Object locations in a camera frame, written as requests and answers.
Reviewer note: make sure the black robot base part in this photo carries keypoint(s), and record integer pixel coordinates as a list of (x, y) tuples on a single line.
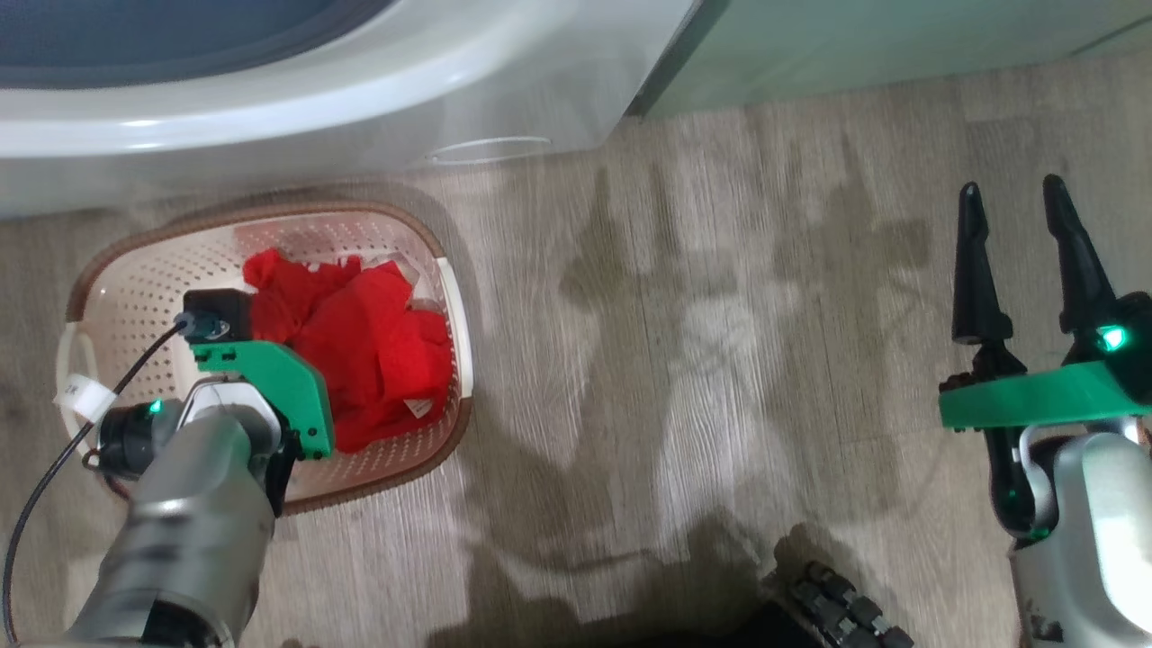
[(841, 603)]

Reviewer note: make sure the white front-loading washing machine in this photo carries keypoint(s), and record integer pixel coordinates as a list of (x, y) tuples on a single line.
[(360, 108)]

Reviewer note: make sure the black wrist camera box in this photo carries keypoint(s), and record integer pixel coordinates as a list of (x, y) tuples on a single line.
[(220, 310), (1136, 315)]

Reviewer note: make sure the cream perforated laundry basket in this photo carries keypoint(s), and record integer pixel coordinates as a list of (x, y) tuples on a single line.
[(135, 288)]

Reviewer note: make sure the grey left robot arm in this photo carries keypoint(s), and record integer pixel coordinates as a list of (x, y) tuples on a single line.
[(189, 522)]

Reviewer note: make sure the pale green cabinet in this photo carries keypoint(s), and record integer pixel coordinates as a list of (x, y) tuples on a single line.
[(900, 45)]

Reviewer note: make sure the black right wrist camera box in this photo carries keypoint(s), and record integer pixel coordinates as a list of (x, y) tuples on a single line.
[(1136, 315)]

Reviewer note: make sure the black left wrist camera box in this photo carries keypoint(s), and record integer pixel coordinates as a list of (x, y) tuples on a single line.
[(220, 310)]

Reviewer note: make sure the red garment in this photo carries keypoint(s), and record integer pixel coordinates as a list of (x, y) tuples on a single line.
[(378, 351)]

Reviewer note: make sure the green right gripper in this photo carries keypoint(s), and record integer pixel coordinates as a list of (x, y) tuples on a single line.
[(1044, 396)]

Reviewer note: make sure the oval drain filter cover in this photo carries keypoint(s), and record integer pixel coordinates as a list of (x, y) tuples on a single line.
[(490, 149)]

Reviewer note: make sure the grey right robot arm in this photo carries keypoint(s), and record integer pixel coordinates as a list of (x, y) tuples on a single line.
[(1098, 540)]

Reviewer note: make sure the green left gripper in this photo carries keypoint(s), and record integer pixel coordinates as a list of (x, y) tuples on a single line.
[(288, 378)]

